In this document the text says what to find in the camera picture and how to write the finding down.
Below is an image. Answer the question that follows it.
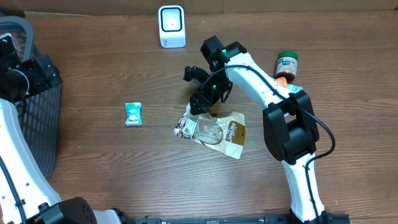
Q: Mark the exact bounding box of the teal wet wipes pack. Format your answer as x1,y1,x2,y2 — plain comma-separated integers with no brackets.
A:
287,84,303,93

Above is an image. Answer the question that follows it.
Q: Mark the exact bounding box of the green tissue pack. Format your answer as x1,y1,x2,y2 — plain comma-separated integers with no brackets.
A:
125,102,143,126

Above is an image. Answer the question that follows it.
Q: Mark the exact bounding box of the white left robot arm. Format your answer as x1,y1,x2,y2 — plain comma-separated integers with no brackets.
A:
1,33,121,223

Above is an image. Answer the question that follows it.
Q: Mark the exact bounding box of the beige brown snack bag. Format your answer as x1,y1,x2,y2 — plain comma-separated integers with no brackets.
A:
174,105,246,159

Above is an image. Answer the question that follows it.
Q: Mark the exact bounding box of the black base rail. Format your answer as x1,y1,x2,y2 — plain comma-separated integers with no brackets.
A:
131,213,351,224

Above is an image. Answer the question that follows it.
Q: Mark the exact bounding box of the white barcode scanner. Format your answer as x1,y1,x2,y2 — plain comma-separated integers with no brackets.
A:
158,5,186,49

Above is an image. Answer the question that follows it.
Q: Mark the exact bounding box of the green lid seasoning jar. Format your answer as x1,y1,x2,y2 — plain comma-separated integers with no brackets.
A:
275,50,299,82

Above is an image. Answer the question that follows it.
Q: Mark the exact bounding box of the grey plastic mesh basket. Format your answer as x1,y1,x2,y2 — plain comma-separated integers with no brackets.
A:
1,16,62,177

